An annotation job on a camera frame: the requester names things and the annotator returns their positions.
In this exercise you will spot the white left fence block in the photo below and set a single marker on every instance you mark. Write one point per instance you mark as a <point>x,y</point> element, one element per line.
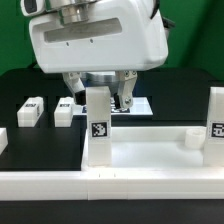
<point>3,139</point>

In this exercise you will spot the fiducial marker sheet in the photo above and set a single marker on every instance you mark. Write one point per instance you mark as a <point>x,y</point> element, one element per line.
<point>140,107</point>

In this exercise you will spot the white front fence bar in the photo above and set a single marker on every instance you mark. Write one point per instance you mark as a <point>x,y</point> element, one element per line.
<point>138,185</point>

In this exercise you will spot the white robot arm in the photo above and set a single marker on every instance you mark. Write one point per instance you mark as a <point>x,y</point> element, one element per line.
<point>73,37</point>

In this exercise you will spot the white desk top tray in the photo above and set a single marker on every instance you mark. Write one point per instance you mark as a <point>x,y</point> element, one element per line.
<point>155,147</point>

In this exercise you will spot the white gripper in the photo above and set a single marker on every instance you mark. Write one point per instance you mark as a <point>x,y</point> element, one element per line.
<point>98,35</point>

